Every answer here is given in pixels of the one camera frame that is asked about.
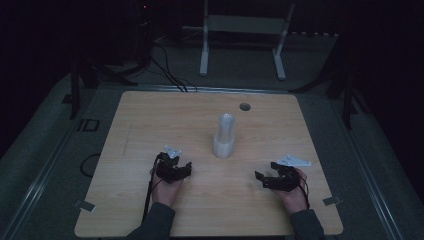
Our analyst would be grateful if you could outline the white metal stand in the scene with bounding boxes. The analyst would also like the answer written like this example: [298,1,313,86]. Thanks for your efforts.
[199,0,296,81]

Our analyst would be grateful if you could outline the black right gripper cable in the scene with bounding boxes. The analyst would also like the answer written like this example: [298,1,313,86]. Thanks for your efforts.
[298,173,311,210]

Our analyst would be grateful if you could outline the black floor cables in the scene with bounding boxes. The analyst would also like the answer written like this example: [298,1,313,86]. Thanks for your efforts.
[149,43,198,93]

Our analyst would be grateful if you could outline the dark equipment rack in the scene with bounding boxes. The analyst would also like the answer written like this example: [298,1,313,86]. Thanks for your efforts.
[131,0,155,66]

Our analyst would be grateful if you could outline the metal floor rail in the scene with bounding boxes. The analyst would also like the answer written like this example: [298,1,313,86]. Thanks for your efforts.
[329,98,406,240]
[0,126,79,240]
[98,83,294,95]

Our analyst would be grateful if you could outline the black looped floor cable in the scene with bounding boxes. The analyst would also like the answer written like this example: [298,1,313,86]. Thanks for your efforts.
[79,152,102,178]

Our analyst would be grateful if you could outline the person's left hand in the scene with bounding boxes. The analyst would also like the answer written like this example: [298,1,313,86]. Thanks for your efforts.
[151,169,184,208]

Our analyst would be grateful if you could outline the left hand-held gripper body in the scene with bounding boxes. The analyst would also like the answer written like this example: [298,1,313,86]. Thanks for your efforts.
[155,145,186,184]

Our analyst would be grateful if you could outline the grey tape piece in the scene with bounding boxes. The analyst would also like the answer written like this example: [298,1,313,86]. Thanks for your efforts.
[322,196,344,206]
[73,199,97,213]

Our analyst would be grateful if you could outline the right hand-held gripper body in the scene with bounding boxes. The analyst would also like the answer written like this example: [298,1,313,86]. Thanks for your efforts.
[263,154,312,193]

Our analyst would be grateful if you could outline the black metal stand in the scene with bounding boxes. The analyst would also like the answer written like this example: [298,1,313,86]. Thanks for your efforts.
[68,59,138,120]
[289,64,372,131]

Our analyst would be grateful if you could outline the person's right hand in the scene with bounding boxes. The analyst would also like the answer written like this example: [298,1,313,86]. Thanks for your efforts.
[276,168,309,216]

